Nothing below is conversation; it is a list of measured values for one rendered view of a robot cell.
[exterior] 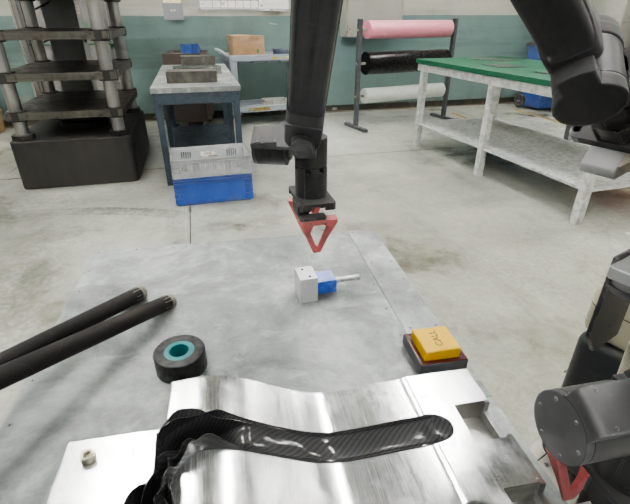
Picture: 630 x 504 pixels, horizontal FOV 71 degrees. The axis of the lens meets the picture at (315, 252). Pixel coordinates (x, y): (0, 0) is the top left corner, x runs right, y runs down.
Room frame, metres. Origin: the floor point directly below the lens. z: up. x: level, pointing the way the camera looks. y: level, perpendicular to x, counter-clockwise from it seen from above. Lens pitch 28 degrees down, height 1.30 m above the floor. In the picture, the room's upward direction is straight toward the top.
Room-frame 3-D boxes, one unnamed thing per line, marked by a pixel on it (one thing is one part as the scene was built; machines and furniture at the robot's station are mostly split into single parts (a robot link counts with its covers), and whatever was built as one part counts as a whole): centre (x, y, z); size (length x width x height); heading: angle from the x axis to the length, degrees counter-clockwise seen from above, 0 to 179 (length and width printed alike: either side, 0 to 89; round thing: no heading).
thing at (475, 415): (0.36, -0.19, 0.87); 0.05 x 0.05 x 0.04; 11
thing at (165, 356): (0.55, 0.22, 0.82); 0.08 x 0.08 x 0.04
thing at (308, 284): (0.77, -0.03, 0.83); 0.13 x 0.05 x 0.05; 105
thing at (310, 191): (0.76, 0.01, 1.04); 0.10 x 0.07 x 0.07; 14
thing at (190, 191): (3.44, 0.83, 0.11); 0.61 x 0.41 x 0.22; 104
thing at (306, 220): (0.73, 0.00, 0.97); 0.07 x 0.07 x 0.09; 14
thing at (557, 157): (4.08, -1.94, 0.51); 2.40 x 1.13 x 1.02; 18
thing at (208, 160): (3.44, 0.83, 0.28); 0.61 x 0.41 x 0.15; 104
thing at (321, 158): (0.76, 0.01, 1.10); 0.07 x 0.06 x 0.07; 81
